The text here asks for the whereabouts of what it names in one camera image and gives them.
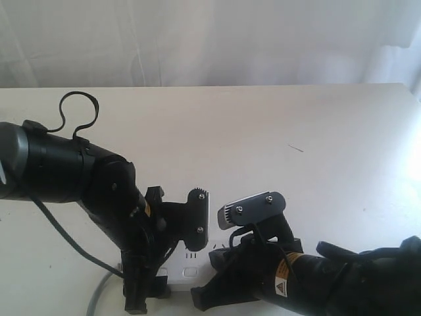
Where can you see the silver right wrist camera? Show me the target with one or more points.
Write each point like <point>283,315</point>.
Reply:
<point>251,210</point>

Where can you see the white five-outlet power strip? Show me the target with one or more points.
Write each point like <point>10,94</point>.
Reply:
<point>185,270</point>

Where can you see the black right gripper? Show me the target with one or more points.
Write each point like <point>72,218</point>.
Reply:
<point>257,265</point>

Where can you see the white backdrop curtain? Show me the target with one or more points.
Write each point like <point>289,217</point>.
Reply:
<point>47,44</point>

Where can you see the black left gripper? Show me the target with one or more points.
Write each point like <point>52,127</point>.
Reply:
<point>150,230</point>

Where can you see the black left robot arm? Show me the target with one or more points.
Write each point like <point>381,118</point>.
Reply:
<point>43,168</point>

